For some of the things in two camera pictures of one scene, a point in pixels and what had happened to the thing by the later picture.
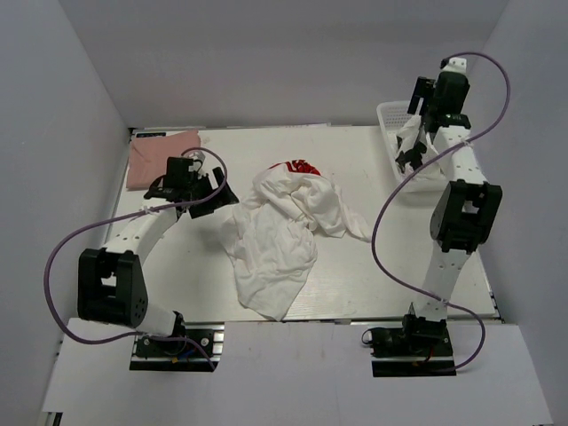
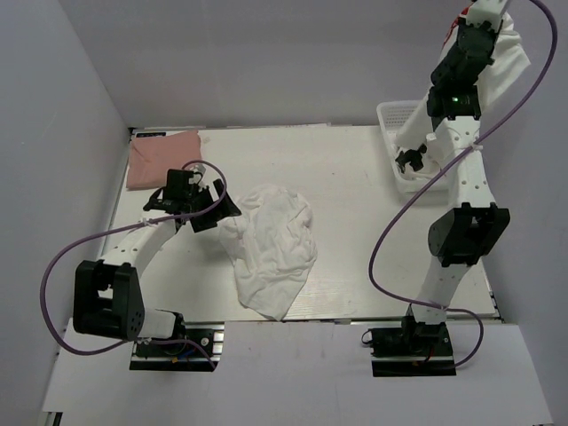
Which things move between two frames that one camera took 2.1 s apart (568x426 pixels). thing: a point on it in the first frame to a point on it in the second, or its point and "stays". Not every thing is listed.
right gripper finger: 412,156 stays
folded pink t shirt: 148,156 stays
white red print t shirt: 300,185 to 508,61
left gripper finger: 205,208 to 206,221
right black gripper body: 464,94 to 461,26
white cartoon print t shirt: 273,248 stays
